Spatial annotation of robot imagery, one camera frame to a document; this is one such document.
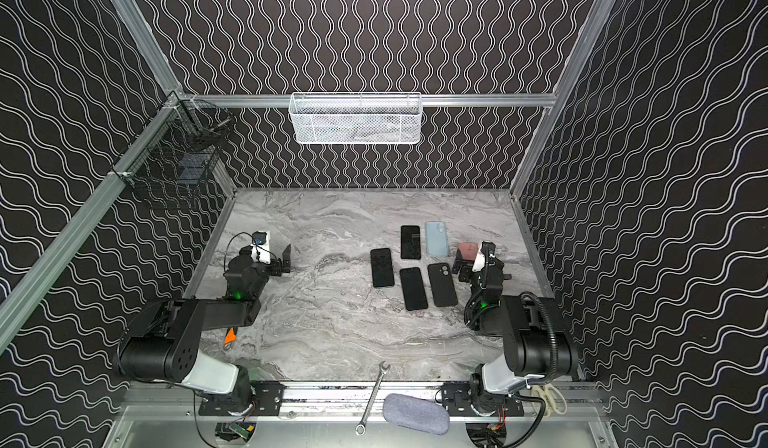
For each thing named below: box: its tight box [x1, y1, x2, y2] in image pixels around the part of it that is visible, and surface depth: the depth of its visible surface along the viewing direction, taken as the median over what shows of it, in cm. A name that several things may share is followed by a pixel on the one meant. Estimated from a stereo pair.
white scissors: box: [531, 383, 567, 419], surface depth 75 cm
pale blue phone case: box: [425, 221, 449, 257], surface depth 109 cm
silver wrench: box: [355, 360, 391, 436], surface depth 75 cm
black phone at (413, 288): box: [400, 267, 428, 311], surface depth 96 cm
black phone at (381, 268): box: [370, 248, 395, 288], surface depth 100 cm
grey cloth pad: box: [383, 393, 450, 435], surface depth 72 cm
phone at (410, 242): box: [400, 225, 421, 260], surface depth 105 cm
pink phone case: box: [457, 243, 479, 260], surface depth 106 cm
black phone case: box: [427, 262, 458, 307], surface depth 97 cm
